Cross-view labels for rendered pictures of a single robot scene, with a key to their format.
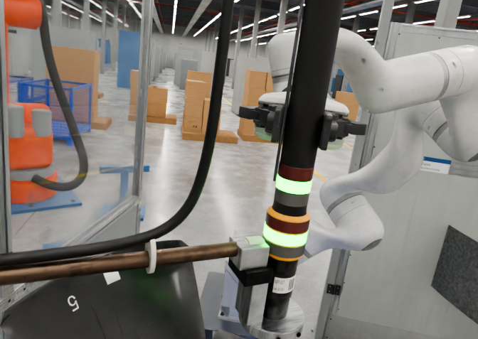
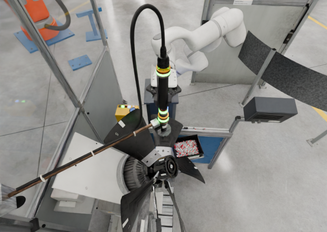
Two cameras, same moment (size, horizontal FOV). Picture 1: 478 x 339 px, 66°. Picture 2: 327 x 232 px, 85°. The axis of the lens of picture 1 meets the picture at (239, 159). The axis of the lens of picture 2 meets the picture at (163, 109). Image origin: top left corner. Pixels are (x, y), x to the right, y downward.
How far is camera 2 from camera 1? 0.46 m
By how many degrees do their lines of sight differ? 38
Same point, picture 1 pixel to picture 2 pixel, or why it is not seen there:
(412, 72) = (206, 36)
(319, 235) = (183, 68)
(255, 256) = (156, 125)
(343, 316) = (201, 73)
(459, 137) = (230, 42)
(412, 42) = not seen: outside the picture
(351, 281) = not seen: hidden behind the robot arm
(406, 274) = (227, 54)
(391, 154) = not seen: hidden behind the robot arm
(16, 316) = (106, 140)
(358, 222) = (198, 62)
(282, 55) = (156, 48)
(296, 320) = (169, 130)
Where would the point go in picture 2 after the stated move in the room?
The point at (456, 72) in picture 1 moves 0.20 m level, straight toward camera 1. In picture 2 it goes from (224, 29) to (213, 55)
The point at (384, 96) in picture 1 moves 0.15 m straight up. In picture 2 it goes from (195, 48) to (201, 14)
